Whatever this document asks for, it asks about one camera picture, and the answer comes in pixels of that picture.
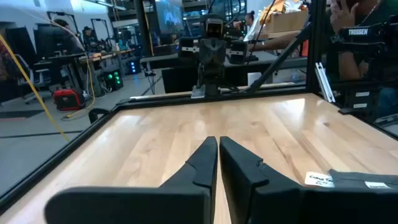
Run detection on yellow hanging cable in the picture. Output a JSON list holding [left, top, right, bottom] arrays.
[[0, 33, 71, 143]]

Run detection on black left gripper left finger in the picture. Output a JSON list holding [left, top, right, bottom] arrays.
[[44, 136, 218, 224]]

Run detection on brown cardboard box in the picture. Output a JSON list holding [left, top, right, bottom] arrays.
[[259, 7, 310, 40]]

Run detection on person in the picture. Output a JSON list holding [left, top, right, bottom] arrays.
[[233, 11, 308, 52], [325, 0, 398, 82], [81, 26, 100, 47], [46, 18, 85, 55]]

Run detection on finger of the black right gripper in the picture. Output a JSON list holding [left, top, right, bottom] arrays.
[[212, 39, 227, 66], [198, 39, 213, 66]]

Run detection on red black power station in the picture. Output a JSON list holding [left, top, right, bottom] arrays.
[[52, 88, 85, 112]]

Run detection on large display screen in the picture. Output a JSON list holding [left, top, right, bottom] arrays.
[[155, 0, 184, 34]]

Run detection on black aluminium table frame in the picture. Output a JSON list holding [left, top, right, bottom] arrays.
[[0, 0, 398, 215]]

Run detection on black computer green lights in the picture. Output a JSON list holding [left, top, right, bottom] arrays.
[[104, 70, 124, 91]]

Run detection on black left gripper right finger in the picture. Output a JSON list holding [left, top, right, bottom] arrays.
[[219, 136, 398, 224]]

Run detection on wooden top desk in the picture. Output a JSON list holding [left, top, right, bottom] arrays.
[[34, 48, 137, 97]]

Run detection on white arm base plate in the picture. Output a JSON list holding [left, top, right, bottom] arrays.
[[190, 85, 206, 100]]

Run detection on white metal bracket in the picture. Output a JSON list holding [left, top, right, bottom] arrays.
[[315, 62, 336, 103]]

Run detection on black computer blue lights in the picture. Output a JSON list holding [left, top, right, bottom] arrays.
[[126, 58, 141, 75]]

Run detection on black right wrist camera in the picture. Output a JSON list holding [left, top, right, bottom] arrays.
[[203, 17, 225, 40]]

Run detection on black office chair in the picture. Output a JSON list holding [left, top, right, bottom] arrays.
[[14, 54, 47, 105]]

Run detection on white towel tag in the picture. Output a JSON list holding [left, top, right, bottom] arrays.
[[304, 171, 335, 189]]

